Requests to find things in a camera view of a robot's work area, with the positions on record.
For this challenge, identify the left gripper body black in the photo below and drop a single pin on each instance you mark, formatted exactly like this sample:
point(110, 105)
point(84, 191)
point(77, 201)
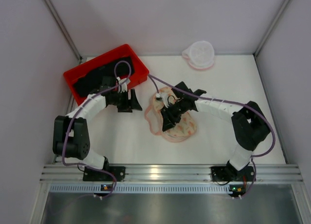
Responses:
point(129, 100)

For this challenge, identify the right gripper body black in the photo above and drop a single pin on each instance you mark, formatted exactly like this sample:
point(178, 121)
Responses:
point(172, 112)

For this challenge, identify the floral pink laundry bag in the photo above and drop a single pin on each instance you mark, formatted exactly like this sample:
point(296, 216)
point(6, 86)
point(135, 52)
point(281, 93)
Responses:
point(182, 131)

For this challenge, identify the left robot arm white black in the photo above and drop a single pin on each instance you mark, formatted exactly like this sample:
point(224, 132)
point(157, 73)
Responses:
point(70, 134)

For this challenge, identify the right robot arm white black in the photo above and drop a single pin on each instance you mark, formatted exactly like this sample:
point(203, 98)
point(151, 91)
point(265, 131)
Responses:
point(249, 124)

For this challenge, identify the black bra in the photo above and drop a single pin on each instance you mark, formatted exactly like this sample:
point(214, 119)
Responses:
point(93, 79)

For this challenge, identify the white mesh laundry bag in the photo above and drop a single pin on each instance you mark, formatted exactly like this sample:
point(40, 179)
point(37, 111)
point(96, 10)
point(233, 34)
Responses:
point(199, 55)

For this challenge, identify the red plastic bin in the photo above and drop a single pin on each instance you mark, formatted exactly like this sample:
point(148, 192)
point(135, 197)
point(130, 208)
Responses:
point(141, 72)

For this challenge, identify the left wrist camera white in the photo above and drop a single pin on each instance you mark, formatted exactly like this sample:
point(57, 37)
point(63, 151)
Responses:
point(122, 84)

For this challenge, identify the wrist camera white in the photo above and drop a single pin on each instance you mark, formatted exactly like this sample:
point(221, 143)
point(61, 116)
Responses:
point(163, 99)
point(122, 84)

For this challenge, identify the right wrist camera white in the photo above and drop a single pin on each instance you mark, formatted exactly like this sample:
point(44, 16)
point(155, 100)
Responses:
point(163, 99)

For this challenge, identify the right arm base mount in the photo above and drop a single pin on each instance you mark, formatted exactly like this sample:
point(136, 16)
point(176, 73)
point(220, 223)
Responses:
point(230, 174)

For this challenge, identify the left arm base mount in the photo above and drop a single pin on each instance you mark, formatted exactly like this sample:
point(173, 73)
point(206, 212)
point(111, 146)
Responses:
point(95, 176)

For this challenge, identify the slotted cable duct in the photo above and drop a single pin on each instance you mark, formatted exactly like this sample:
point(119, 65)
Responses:
point(146, 188)

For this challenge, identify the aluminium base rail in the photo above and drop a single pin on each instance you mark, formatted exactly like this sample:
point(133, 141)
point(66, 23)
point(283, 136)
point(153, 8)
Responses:
point(144, 173)

